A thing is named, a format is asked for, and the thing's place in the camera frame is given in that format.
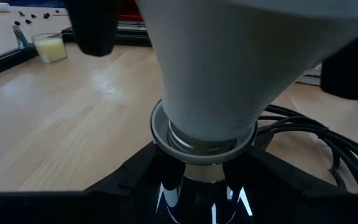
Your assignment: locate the black lamp power cord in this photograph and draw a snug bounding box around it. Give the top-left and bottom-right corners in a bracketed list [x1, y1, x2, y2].
[253, 104, 358, 194]

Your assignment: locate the yellow candle in glass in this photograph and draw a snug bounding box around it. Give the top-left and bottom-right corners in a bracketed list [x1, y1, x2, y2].
[31, 32, 68, 64]

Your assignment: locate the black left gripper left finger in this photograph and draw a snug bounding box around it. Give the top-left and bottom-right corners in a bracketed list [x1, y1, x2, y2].
[0, 141, 186, 224]

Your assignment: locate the chrome lamp socket base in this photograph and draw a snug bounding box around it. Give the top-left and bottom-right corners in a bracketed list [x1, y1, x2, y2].
[150, 99, 258, 224]

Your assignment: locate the red storage bin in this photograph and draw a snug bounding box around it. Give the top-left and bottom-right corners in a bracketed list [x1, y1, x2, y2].
[119, 0, 144, 23]

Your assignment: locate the angled metal bracket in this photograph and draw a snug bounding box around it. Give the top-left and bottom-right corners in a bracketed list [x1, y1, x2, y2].
[12, 24, 30, 50]

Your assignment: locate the white lightbulb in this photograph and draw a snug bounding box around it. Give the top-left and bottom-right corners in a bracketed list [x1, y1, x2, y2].
[135, 0, 358, 142]

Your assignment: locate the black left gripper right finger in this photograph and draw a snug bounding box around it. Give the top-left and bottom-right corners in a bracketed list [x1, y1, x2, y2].
[221, 145, 358, 224]

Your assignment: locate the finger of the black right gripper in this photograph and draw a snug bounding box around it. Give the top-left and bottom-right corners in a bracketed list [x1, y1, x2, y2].
[65, 0, 121, 58]
[320, 26, 358, 101]

